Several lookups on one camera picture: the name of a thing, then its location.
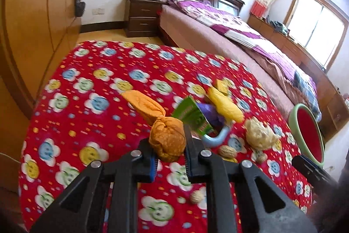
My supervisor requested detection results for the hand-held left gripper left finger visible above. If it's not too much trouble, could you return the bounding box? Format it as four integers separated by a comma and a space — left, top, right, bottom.
29, 137, 158, 233

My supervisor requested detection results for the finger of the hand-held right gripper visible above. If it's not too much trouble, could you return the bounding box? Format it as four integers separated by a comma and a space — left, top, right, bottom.
292, 155, 339, 188

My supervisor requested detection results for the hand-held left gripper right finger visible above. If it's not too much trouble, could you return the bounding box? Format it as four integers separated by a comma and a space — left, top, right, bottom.
183, 124, 318, 233

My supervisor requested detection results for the orange foam net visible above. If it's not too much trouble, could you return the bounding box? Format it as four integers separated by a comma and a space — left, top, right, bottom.
121, 90, 187, 162

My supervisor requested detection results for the green basin with red inside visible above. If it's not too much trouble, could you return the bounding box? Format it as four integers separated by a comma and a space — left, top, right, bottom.
289, 103, 325, 168

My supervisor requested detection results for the green snack packet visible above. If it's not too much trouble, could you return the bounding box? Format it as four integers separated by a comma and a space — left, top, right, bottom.
172, 97, 214, 138

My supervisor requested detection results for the cream foam net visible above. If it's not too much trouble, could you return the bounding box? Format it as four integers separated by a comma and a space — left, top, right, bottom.
245, 117, 281, 152

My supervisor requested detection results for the red smiley flower blanket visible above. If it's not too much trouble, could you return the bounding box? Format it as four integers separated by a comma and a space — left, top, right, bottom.
18, 40, 314, 233

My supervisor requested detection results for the small yellow foam net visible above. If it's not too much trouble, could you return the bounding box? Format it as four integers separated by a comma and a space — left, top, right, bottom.
209, 87, 244, 123

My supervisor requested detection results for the blue checkered cloth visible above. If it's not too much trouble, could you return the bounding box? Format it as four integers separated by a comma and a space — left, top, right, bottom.
294, 69, 319, 119

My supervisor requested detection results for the wooden window cabinet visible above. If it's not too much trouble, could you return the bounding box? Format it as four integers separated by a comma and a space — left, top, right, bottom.
248, 15, 349, 141

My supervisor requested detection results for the bed with purple bedding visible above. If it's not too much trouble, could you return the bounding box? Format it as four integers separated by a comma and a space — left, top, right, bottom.
159, 0, 322, 124

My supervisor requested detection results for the purple and white quilt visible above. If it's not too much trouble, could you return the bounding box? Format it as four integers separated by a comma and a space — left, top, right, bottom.
168, 0, 318, 91

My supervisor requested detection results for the window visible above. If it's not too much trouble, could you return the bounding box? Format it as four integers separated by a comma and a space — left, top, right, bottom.
284, 0, 349, 72

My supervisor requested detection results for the blue-green clothes pile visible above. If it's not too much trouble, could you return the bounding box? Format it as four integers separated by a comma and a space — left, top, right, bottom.
269, 21, 288, 35

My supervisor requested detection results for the dark wooden nightstand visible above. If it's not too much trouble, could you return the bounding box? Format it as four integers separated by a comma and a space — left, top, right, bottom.
124, 0, 164, 37

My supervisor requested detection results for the purple floral pillow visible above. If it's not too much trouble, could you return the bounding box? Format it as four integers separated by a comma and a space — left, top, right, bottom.
168, 0, 192, 8

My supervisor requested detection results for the black hanging bag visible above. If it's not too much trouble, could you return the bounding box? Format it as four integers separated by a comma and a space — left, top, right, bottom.
75, 0, 86, 17

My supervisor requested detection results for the wooden wardrobe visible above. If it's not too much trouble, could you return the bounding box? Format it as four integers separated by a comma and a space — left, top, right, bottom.
0, 0, 88, 119

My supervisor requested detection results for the light blue plastic ring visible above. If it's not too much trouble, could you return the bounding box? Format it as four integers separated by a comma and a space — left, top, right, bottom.
203, 122, 233, 148

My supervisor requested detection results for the white cable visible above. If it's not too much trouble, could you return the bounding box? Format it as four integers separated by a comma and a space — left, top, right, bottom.
0, 152, 20, 166

